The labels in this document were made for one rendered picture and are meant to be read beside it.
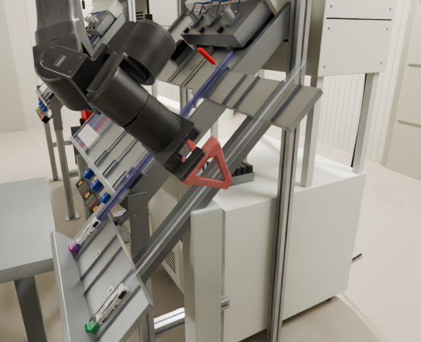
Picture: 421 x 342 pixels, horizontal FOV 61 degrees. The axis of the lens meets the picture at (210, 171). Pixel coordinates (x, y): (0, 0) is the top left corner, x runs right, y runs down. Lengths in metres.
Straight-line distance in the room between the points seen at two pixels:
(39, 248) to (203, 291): 0.50
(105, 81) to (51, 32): 0.11
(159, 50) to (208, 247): 0.38
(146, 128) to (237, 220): 0.74
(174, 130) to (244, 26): 0.63
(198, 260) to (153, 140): 0.31
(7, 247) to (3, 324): 0.77
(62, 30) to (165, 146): 0.19
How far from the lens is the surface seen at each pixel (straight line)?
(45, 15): 0.56
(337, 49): 1.23
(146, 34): 0.47
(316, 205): 1.36
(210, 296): 0.76
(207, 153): 0.43
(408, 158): 3.40
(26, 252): 1.06
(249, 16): 1.06
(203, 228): 0.66
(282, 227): 1.22
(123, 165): 1.08
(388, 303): 1.88
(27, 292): 1.39
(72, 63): 0.46
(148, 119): 0.44
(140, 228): 0.94
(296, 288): 1.51
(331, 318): 1.71
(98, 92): 0.43
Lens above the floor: 1.13
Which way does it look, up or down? 21 degrees down
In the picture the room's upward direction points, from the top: straight up
